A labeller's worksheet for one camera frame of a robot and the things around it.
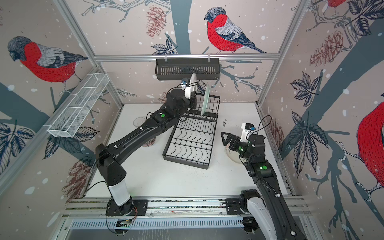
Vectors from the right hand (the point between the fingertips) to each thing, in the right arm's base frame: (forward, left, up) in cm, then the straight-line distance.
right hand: (226, 136), depth 74 cm
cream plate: (0, -8, -21) cm, 23 cm away
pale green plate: (+15, +10, +12) cm, 22 cm away
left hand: (+15, +16, +18) cm, 28 cm away
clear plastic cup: (+22, +59, -17) cm, 65 cm away
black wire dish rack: (+11, +20, -20) cm, 30 cm away
